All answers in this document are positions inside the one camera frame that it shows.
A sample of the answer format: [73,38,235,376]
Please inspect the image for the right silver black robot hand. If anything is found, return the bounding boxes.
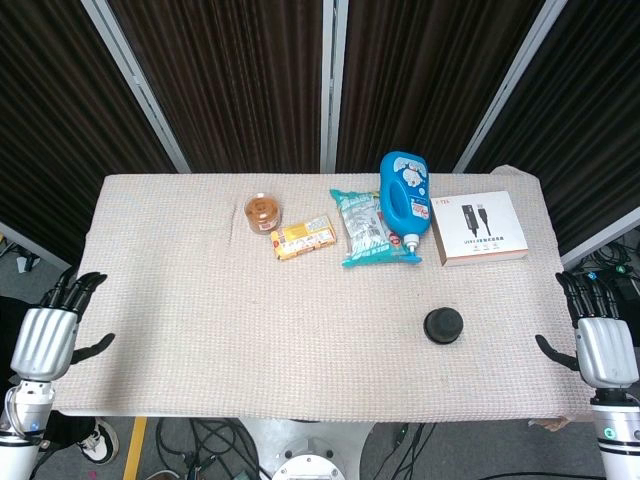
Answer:
[534,272,640,390]

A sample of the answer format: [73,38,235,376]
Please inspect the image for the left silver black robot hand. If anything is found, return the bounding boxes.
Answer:
[9,267,116,382]

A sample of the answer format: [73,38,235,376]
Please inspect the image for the black round tray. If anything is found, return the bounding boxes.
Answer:
[424,329,464,346]

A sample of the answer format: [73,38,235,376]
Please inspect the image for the black dice cup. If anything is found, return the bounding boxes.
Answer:
[423,306,465,344]

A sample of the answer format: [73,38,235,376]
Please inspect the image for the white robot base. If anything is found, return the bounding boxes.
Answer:
[247,418,384,480]

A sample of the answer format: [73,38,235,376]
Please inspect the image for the white black sneaker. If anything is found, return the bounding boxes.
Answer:
[78,418,120,465]

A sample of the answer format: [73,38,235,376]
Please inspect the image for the beige waffle weave tablecloth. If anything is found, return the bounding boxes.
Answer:
[52,167,592,419]

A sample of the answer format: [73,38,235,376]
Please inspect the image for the dark ribbed partition panel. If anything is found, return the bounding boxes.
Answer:
[464,0,640,254]
[344,0,546,174]
[107,0,326,174]
[0,0,176,266]

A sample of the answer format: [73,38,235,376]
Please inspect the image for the blue detergent bottle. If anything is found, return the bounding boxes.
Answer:
[378,149,433,254]

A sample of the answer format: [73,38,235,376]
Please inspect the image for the clear jar of cookies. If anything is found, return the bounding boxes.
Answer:
[243,192,282,235]

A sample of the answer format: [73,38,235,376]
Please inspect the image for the teal silver snack bag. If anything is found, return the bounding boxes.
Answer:
[328,188,424,268]

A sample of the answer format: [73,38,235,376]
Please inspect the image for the yellow biscuit pack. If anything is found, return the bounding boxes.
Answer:
[269,215,338,261]

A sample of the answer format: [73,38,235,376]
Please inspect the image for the black cable bundle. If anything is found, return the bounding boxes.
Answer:
[155,418,261,480]
[364,422,441,480]
[569,239,640,311]

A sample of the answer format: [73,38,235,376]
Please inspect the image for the white partition base rail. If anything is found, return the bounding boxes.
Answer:
[0,219,74,269]
[559,204,640,266]

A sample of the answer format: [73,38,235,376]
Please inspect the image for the white flat cable adapter box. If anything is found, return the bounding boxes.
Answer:
[429,190,530,268]

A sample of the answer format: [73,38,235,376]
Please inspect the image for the white partition post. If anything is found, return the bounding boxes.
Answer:
[453,0,559,174]
[80,0,192,174]
[319,0,350,174]

